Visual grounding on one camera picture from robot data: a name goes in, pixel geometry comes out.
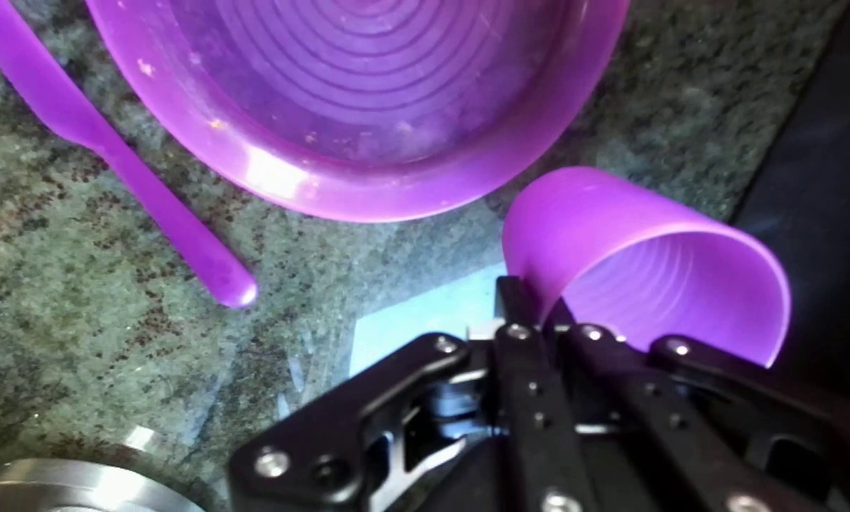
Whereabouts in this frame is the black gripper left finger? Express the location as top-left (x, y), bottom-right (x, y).
top-left (495, 275), bottom-right (596, 512)

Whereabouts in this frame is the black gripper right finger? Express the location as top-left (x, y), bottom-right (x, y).
top-left (552, 305), bottom-right (815, 512)

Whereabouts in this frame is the purple plastic cup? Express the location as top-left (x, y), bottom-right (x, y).
top-left (502, 167), bottom-right (791, 368)

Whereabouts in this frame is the purple plastic plate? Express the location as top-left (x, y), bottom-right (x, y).
top-left (86, 0), bottom-right (630, 221)

